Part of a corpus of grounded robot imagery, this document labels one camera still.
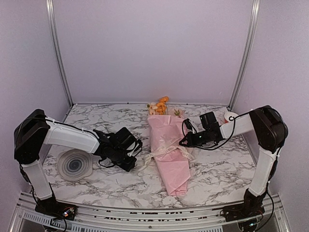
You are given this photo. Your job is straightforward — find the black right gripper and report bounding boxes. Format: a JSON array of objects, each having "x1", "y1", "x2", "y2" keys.
[{"x1": 179, "y1": 129, "x2": 210, "y2": 147}]

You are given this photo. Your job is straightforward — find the cream printed ribbon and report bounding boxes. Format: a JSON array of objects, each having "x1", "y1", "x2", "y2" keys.
[{"x1": 132, "y1": 138, "x2": 195, "y2": 172}]

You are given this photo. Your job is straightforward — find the pink wrapping paper sheet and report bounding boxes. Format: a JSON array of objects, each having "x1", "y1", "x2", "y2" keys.
[{"x1": 147, "y1": 115, "x2": 194, "y2": 196}]

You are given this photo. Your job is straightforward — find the orange fake flower stem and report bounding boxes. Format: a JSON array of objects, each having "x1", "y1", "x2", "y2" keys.
[{"x1": 155, "y1": 96, "x2": 169, "y2": 115}]

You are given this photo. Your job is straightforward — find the peach fake flower stem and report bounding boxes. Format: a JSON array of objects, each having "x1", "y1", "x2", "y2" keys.
[{"x1": 147, "y1": 102, "x2": 158, "y2": 115}]

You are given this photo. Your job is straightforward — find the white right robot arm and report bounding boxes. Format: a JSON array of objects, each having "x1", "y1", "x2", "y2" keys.
[{"x1": 179, "y1": 105, "x2": 288, "y2": 197}]

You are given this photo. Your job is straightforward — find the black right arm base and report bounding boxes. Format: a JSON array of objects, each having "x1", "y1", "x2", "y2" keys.
[{"x1": 220, "y1": 189, "x2": 266, "y2": 222}]

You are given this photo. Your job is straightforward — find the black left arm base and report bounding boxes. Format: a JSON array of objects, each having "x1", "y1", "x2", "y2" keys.
[{"x1": 35, "y1": 194, "x2": 77, "y2": 221}]

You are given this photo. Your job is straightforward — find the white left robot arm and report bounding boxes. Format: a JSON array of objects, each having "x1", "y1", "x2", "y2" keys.
[{"x1": 14, "y1": 109, "x2": 192, "y2": 215}]

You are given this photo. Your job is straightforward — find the orange bowl white inside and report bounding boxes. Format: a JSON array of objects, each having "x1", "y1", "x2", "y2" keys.
[{"x1": 224, "y1": 112, "x2": 238, "y2": 123}]

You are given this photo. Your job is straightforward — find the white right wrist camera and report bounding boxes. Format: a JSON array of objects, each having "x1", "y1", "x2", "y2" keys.
[{"x1": 183, "y1": 118, "x2": 199, "y2": 133}]

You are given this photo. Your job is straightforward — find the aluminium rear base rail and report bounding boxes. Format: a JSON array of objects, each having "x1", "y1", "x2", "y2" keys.
[{"x1": 73, "y1": 101, "x2": 228, "y2": 107}]

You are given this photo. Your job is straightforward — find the aluminium front rail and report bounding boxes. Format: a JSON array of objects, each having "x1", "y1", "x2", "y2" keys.
[{"x1": 8, "y1": 192, "x2": 291, "y2": 232}]

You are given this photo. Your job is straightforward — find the aluminium frame post right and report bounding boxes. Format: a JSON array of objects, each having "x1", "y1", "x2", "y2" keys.
[{"x1": 228, "y1": 0, "x2": 261, "y2": 109}]

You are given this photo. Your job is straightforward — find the aluminium frame post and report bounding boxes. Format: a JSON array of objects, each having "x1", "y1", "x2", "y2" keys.
[
  {"x1": 46, "y1": 0, "x2": 74, "y2": 107},
  {"x1": 228, "y1": 0, "x2": 261, "y2": 109}
]

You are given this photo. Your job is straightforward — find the aluminium frame post left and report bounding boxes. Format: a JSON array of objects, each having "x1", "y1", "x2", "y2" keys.
[{"x1": 46, "y1": 0, "x2": 74, "y2": 107}]

